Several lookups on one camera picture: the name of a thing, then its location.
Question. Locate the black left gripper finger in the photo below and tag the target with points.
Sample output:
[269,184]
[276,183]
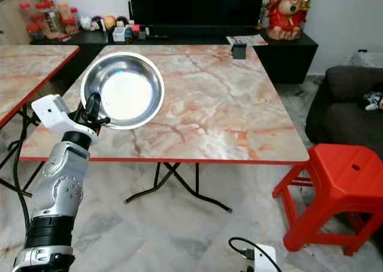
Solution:
[85,110]
[95,104]

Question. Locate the round steel bowl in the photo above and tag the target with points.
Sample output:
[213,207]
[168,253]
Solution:
[125,92]

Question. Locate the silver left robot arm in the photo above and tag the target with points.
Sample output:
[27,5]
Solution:
[57,188]

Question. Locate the marble-print folding table red edge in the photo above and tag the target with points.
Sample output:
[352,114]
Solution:
[30,74]
[221,104]

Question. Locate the small white carton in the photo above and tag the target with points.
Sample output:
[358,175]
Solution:
[120,34]

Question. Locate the small white ball figurine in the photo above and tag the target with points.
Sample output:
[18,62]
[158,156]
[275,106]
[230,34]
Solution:
[85,23]

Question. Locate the small yellow ball figurine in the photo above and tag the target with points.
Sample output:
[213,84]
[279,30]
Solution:
[109,22]

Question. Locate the tall clear jar red lid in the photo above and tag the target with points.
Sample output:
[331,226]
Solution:
[50,20]

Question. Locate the light wooden cabinet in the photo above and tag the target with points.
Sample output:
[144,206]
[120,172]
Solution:
[12,20]

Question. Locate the black flat television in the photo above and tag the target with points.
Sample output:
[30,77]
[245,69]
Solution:
[197,3]

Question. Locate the small black box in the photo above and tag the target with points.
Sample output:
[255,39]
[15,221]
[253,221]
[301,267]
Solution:
[239,51]

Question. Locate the printed paper leaflet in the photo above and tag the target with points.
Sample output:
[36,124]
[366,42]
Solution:
[248,39]

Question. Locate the black television cabinet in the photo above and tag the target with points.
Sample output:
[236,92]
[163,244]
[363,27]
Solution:
[287,56]

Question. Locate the red gold Ganesha statue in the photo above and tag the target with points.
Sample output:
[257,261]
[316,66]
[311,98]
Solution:
[288,11]

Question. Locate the dark grey sofa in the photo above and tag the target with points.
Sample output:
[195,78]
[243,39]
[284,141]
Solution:
[344,116]

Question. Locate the red plastic stool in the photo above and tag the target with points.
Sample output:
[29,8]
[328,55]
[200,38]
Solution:
[341,182]

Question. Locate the clear plastic bag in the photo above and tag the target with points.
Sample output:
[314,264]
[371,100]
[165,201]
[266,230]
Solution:
[365,59]

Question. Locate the white black soft toy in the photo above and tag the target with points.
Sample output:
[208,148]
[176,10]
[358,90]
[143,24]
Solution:
[373,100]

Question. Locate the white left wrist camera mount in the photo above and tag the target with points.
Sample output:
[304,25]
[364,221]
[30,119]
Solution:
[55,112]

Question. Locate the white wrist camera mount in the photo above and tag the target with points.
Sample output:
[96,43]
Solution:
[263,259]
[55,112]

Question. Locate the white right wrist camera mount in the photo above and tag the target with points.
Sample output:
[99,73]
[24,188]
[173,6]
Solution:
[263,259]

